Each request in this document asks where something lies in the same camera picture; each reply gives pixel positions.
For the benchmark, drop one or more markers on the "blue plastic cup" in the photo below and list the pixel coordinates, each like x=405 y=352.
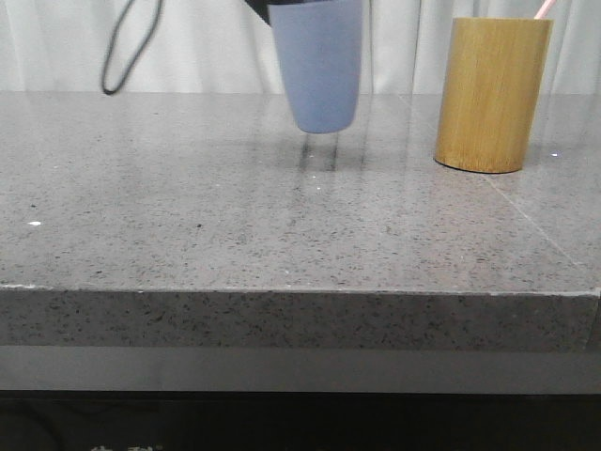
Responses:
x=319 y=49

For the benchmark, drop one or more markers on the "bamboo cylinder holder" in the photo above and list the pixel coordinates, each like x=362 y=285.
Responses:
x=494 y=72

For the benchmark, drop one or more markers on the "white curtain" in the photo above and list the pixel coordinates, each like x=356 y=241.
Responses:
x=222 y=46

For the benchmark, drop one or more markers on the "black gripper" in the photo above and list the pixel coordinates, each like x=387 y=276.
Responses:
x=262 y=7

